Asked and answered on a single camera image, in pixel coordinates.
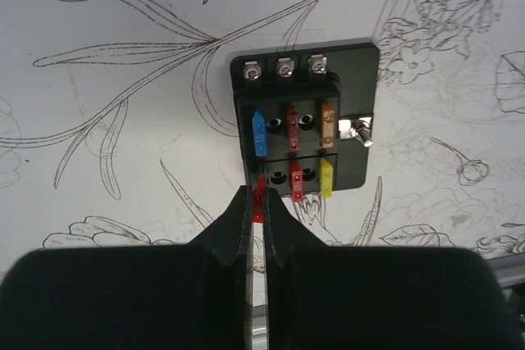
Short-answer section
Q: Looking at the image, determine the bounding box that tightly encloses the red blade fuse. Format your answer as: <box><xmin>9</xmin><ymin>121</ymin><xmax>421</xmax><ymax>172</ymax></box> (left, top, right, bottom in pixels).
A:
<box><xmin>253</xmin><ymin>176</ymin><xmax>266</xmax><ymax>224</ymax></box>
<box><xmin>286</xmin><ymin>104</ymin><xmax>299</xmax><ymax>153</ymax></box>
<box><xmin>290</xmin><ymin>161</ymin><xmax>304</xmax><ymax>202</ymax></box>

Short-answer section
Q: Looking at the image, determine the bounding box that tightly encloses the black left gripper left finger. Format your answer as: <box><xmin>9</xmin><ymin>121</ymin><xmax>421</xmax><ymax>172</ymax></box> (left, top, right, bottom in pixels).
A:
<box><xmin>189</xmin><ymin>186</ymin><xmax>253</xmax><ymax>266</ymax></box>

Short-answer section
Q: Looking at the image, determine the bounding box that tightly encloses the yellow blade fuse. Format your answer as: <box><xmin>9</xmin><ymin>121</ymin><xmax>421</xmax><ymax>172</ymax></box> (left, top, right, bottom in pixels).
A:
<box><xmin>319</xmin><ymin>157</ymin><xmax>334</xmax><ymax>198</ymax></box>

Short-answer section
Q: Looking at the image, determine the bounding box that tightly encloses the black fuse box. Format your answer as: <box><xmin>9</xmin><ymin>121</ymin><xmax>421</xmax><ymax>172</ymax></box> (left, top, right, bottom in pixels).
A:
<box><xmin>230</xmin><ymin>43</ymin><xmax>380</xmax><ymax>196</ymax></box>

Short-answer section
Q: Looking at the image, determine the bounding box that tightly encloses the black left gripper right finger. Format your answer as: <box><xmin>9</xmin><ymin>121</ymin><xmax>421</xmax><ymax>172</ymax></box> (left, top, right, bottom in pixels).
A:
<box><xmin>262</xmin><ymin>187</ymin><xmax>326</xmax><ymax>267</ymax></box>

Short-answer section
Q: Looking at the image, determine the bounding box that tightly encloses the orange blade fuse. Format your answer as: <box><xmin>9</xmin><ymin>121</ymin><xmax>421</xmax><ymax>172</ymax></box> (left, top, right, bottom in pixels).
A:
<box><xmin>320</xmin><ymin>102</ymin><xmax>336</xmax><ymax>149</ymax></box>

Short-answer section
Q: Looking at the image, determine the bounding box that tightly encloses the blue blade fuse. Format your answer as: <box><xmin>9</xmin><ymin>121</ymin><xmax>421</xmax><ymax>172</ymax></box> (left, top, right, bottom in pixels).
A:
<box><xmin>252</xmin><ymin>111</ymin><xmax>267</xmax><ymax>157</ymax></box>

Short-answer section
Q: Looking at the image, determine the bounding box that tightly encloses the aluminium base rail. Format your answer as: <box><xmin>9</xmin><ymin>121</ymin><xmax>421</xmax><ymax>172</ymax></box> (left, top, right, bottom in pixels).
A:
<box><xmin>486</xmin><ymin>253</ymin><xmax>525</xmax><ymax>326</ymax></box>

